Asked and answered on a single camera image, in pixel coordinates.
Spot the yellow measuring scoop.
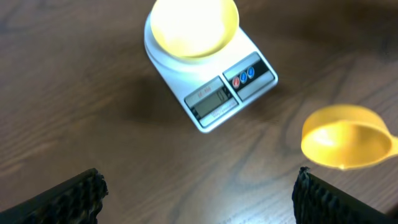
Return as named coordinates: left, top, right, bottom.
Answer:
left=301, top=105, right=397, bottom=170

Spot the white digital kitchen scale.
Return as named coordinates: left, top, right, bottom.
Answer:
left=144, top=19, right=279, bottom=133

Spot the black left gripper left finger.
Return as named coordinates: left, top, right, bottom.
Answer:
left=1, top=168, right=108, bottom=224

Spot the yellow plastic bowl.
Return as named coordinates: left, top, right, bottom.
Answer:
left=150, top=0, right=239, bottom=59

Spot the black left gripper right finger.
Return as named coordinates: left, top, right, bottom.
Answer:
left=292, top=167, right=397, bottom=224

